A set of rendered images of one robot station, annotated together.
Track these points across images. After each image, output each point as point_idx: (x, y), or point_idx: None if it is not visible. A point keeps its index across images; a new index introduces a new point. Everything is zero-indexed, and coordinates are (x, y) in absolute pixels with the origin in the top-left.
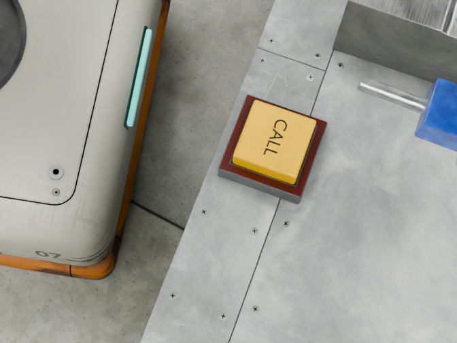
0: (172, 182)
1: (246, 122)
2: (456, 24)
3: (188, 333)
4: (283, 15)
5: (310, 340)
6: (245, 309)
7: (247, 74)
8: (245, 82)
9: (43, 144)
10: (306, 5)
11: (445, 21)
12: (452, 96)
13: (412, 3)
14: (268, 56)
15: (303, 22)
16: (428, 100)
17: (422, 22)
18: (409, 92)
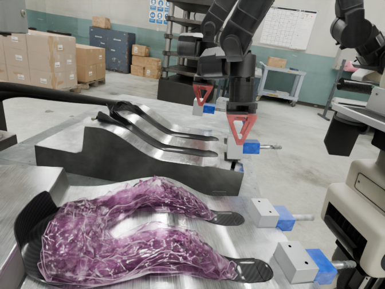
0: None
1: (246, 139)
2: (207, 131)
3: (236, 131)
4: (248, 164)
5: (215, 129)
6: (228, 132)
7: (250, 155)
8: (250, 154)
9: None
10: (244, 166)
11: (211, 130)
12: (211, 105)
13: (220, 132)
14: (247, 157)
15: (242, 163)
16: (215, 108)
17: (216, 130)
18: (219, 108)
